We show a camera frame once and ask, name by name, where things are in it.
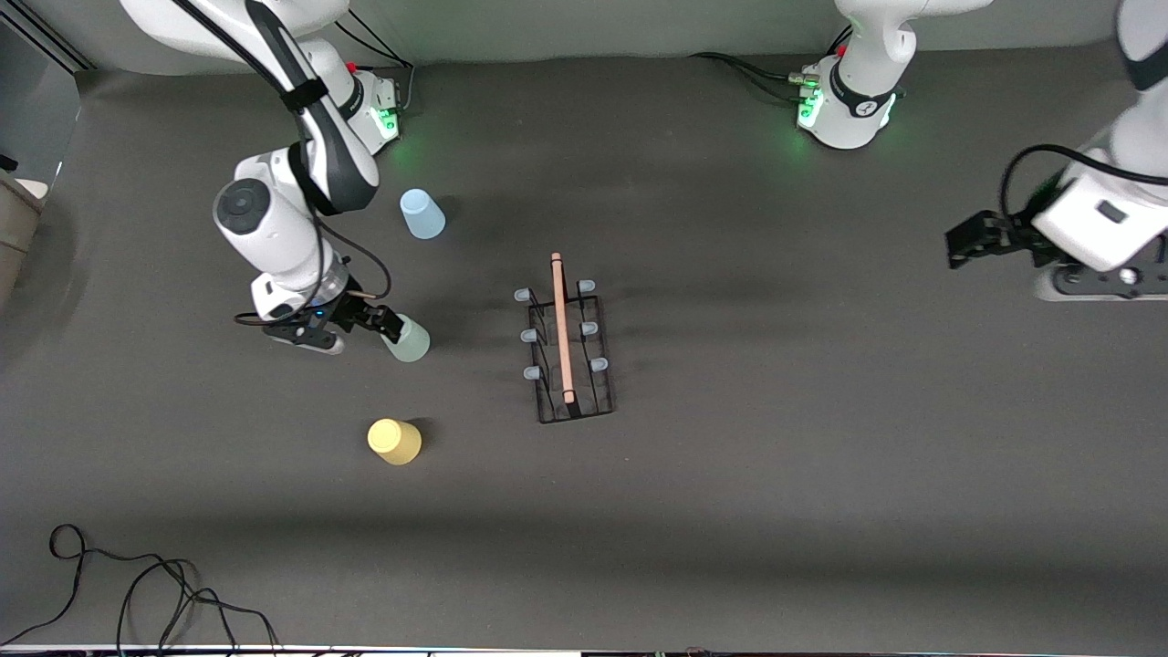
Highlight thin black loose cable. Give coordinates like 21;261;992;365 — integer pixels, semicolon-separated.
0;523;279;651

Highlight dark grey table mat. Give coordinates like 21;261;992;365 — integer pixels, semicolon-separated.
0;36;1168;651

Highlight yellow plastic cup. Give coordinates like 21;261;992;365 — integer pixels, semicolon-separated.
367;418;423;467

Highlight light blue plastic cup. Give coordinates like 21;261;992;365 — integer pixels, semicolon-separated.
400;188;447;241

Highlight black frame rail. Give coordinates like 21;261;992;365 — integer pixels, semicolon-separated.
0;0;97;72

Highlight beige box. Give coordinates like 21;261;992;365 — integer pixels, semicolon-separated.
0;173;49;307

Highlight black right arm base cables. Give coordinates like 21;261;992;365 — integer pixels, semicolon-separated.
333;5;417;116

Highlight black left arm base cables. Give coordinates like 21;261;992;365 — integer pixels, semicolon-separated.
689;27;850;103

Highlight pale green plastic cup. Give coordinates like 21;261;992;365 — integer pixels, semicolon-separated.
387;313;431;364

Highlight black arm base cables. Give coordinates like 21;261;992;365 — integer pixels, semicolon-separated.
689;27;850;103
333;5;417;116

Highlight black wire cup holder rack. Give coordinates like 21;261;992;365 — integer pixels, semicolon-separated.
514;253;617;425

